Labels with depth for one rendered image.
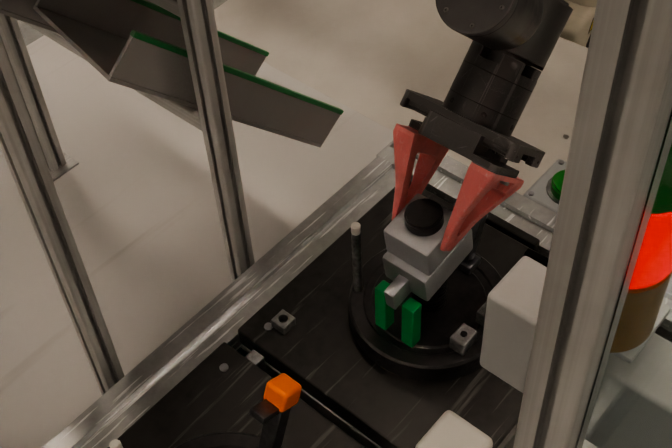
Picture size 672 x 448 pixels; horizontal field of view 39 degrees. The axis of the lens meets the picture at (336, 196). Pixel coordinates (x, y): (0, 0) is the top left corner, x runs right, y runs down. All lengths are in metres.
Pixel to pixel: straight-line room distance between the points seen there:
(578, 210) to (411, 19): 0.97
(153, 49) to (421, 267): 0.27
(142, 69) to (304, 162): 0.40
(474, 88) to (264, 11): 0.71
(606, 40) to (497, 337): 0.25
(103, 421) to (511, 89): 0.43
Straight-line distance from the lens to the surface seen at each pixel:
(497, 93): 0.71
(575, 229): 0.40
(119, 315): 1.02
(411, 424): 0.79
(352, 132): 1.17
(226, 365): 0.83
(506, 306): 0.52
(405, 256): 0.74
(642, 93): 0.34
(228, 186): 0.86
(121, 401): 0.84
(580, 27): 1.47
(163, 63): 0.79
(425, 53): 1.29
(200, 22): 0.74
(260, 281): 0.90
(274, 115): 0.90
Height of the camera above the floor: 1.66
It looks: 47 degrees down
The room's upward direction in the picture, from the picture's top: 3 degrees counter-clockwise
